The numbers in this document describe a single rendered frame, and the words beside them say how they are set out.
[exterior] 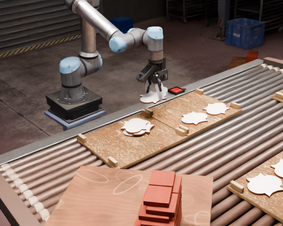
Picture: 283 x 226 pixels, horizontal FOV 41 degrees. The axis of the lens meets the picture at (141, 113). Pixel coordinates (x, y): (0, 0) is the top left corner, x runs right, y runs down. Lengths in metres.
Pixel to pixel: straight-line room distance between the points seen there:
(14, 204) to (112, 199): 0.40
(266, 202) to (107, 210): 0.58
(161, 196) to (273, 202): 0.57
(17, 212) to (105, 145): 0.54
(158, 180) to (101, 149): 0.71
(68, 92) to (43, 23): 4.68
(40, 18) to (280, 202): 5.79
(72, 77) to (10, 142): 1.89
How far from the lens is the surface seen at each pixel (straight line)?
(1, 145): 3.90
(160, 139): 1.80
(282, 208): 1.46
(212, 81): 2.51
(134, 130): 1.83
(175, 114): 2.02
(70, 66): 2.11
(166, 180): 1.08
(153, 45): 1.82
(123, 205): 1.27
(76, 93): 2.17
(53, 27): 6.90
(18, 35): 6.63
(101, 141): 1.81
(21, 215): 1.45
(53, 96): 2.28
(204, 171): 1.62
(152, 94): 1.97
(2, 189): 1.60
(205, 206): 1.26
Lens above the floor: 1.86
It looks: 27 degrees down
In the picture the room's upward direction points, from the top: 3 degrees counter-clockwise
